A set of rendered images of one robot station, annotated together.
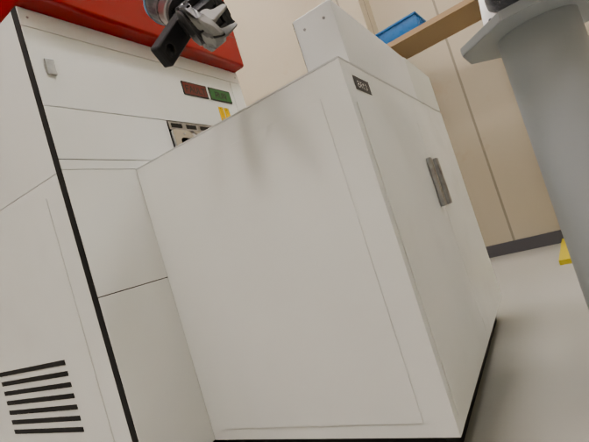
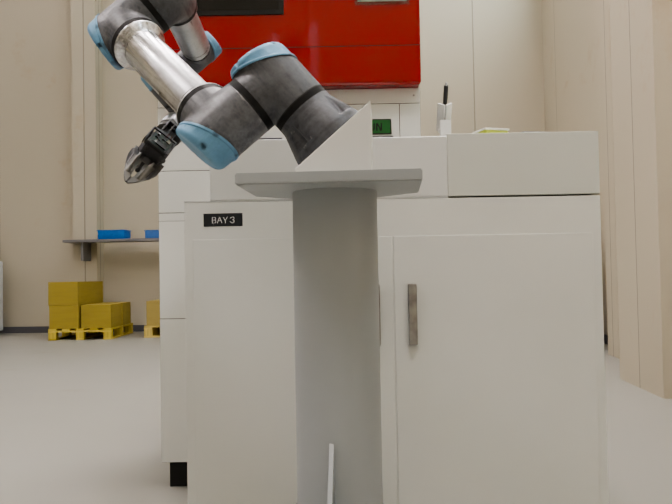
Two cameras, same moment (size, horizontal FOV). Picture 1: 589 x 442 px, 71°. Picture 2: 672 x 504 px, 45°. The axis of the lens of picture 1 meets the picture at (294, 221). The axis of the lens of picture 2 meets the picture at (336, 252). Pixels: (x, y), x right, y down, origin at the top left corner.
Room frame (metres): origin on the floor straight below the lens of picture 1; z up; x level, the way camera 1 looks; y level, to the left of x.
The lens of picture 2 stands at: (0.12, -1.94, 0.64)
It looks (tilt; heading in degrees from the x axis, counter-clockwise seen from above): 2 degrees up; 59
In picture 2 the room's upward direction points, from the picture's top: 1 degrees counter-clockwise
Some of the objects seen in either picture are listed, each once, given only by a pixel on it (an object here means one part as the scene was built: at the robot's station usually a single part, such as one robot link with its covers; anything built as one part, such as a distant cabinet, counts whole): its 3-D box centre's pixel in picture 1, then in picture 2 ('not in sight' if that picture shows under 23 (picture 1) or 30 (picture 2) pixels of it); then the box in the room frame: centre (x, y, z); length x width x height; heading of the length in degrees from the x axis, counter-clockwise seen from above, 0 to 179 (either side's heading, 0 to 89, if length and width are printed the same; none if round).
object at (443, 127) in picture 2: not in sight; (444, 128); (1.48, -0.25, 1.03); 0.06 x 0.04 x 0.13; 59
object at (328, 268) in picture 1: (356, 255); (387, 362); (1.34, -0.16, 0.41); 0.96 x 0.64 x 0.82; 149
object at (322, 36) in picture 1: (366, 67); (328, 170); (1.08, -0.30, 0.89); 0.55 x 0.09 x 0.14; 149
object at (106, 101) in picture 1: (171, 109); (289, 154); (1.28, 0.27, 1.02); 0.81 x 0.03 x 0.40; 149
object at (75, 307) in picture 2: not in sight; (92, 308); (2.46, 7.48, 0.32); 1.08 x 0.77 x 0.64; 55
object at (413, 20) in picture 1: (397, 39); not in sight; (2.59, -0.97, 1.55); 0.35 x 0.24 x 0.11; 55
